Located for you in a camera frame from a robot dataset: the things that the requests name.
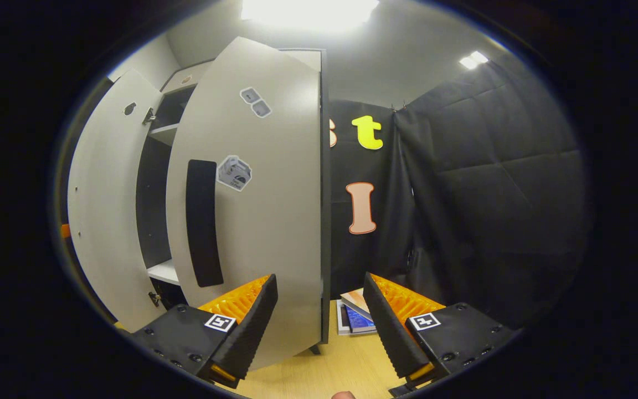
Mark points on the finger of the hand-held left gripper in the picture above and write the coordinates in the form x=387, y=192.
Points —
x=65, y=231

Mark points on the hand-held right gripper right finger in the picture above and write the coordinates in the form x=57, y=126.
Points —
x=391, y=332

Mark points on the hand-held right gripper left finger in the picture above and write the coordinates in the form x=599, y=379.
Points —
x=250, y=332

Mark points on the grey shoe cabinet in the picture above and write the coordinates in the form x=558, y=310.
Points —
x=153, y=210

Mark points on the blue book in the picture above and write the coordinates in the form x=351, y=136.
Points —
x=360, y=321

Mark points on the white book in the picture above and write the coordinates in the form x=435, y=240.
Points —
x=342, y=324

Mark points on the black backdrop cloth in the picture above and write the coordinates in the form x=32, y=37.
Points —
x=490, y=194

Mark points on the small ceiling light panel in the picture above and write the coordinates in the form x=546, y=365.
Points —
x=474, y=60

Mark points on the large ceiling light panel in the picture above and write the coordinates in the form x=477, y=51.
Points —
x=310, y=12

